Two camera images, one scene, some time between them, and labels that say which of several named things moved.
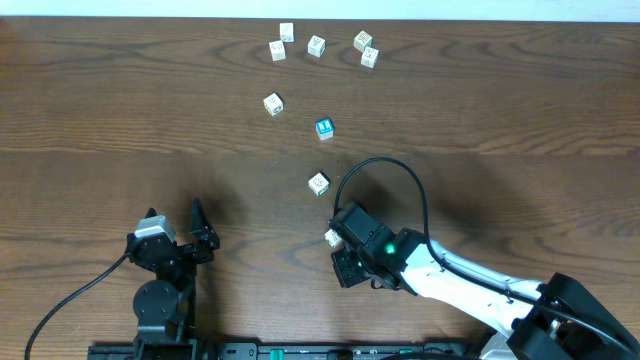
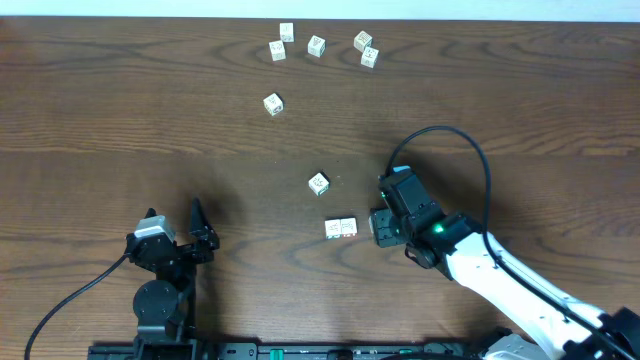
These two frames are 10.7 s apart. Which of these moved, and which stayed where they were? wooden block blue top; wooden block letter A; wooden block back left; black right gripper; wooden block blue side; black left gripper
Moved: wooden block blue top; black right gripper
Stayed: wooden block back left; wooden block blue side; wooden block letter A; black left gripper
